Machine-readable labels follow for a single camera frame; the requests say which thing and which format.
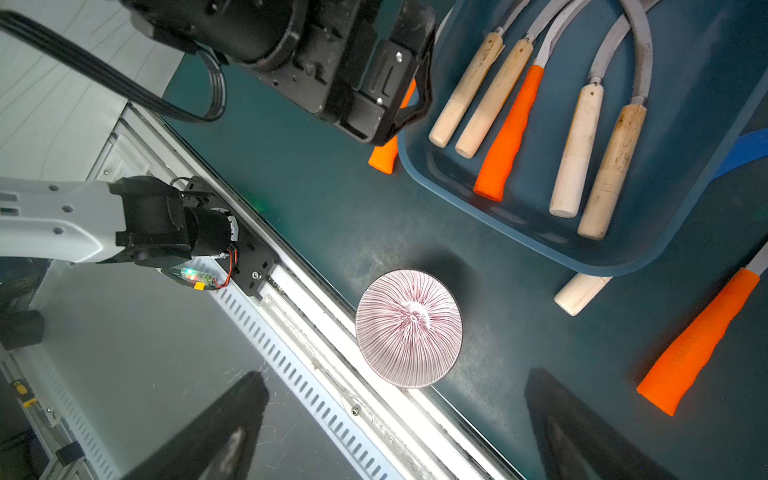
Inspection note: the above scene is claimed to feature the aluminium front rail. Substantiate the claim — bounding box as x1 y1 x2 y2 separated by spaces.
105 103 519 479

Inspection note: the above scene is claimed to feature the purple striped bowl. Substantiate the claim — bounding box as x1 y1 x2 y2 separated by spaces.
355 269 463 389

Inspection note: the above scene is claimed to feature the slotted cable duct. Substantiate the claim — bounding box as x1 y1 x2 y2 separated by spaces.
181 287 422 479

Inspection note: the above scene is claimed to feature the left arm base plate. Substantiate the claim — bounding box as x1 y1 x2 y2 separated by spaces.
182 176 279 301

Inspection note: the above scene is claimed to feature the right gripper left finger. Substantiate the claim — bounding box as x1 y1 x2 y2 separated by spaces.
124 371 269 479

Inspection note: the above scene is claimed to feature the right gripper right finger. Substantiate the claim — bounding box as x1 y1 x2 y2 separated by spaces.
525 368 675 479

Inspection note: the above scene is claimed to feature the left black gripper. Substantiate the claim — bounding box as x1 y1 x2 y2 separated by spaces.
240 1 436 146

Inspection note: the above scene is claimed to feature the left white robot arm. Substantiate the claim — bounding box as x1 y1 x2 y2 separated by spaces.
1 1 437 268

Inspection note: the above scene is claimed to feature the blue plastic storage box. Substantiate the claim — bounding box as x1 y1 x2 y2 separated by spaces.
399 1 767 277

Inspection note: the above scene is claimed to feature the wooden sickle group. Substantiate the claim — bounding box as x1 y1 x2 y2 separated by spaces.
455 1 574 159

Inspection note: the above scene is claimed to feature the orange sickle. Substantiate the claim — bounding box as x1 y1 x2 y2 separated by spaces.
473 0 590 202
368 80 416 175
636 246 767 416

